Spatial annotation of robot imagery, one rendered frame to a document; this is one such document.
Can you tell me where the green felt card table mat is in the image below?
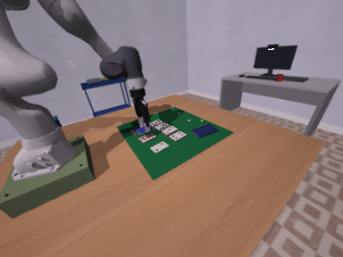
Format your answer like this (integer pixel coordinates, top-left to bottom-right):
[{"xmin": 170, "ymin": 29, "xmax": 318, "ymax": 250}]
[{"xmin": 117, "ymin": 107, "xmax": 234, "ymax": 180}]

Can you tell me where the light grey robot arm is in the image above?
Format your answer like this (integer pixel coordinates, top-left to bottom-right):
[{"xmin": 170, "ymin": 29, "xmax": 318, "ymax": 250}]
[{"xmin": 0, "ymin": 0, "xmax": 147, "ymax": 181}]

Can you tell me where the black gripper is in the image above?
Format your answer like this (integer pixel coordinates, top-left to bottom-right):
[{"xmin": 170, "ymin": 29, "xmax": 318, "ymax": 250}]
[{"xmin": 130, "ymin": 88, "xmax": 151, "ymax": 132}]

